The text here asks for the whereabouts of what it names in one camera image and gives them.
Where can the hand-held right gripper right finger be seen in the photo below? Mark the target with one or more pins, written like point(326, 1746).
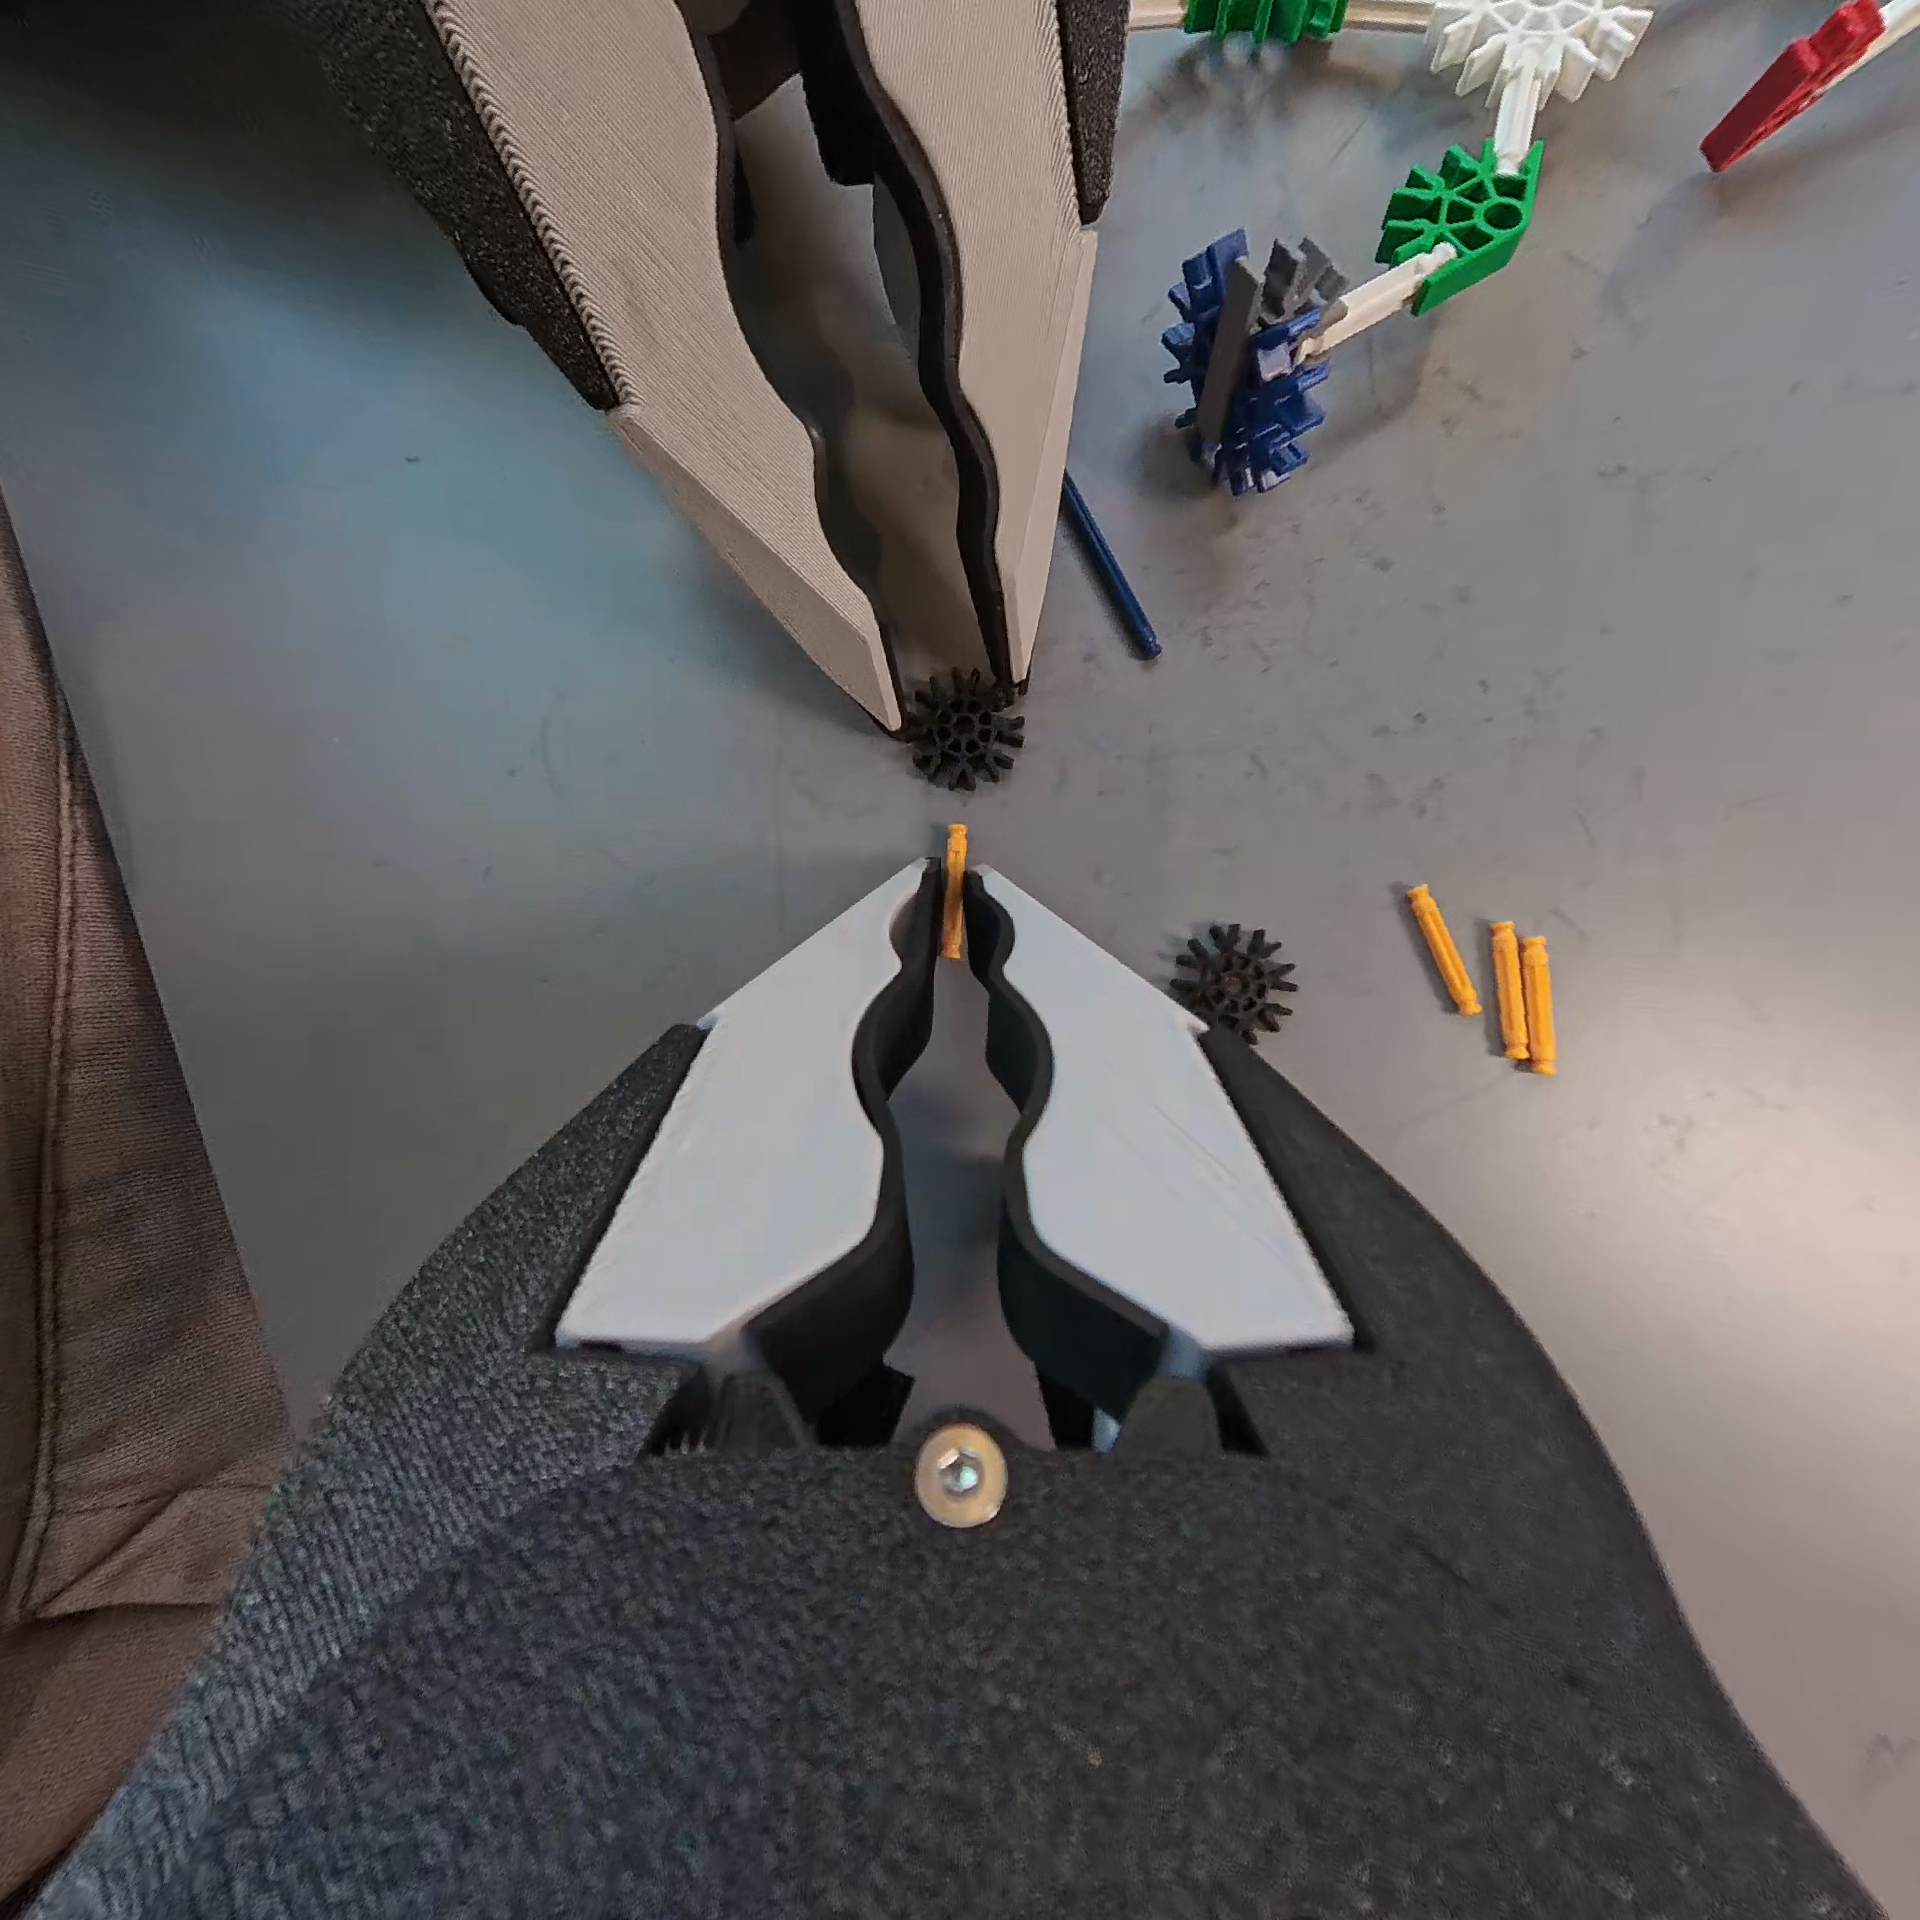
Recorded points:
point(1170, 1184)

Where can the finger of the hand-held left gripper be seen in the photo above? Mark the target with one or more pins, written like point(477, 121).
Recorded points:
point(630, 195)
point(1004, 224)

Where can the short orange rod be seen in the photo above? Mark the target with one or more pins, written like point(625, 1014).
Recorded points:
point(1508, 991)
point(1538, 1005)
point(954, 900)
point(1442, 948)

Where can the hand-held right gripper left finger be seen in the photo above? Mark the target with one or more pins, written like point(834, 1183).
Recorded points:
point(734, 1184)

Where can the black snowflake connector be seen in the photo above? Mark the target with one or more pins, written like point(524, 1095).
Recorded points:
point(968, 730)
point(1232, 983)

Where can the colourful construction toy figure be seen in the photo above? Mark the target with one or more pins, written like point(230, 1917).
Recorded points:
point(1470, 195)

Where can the thin blue rod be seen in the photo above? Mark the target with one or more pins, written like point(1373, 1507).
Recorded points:
point(1110, 562)

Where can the person's beige sweatshirt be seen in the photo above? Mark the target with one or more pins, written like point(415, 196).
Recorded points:
point(104, 1200)

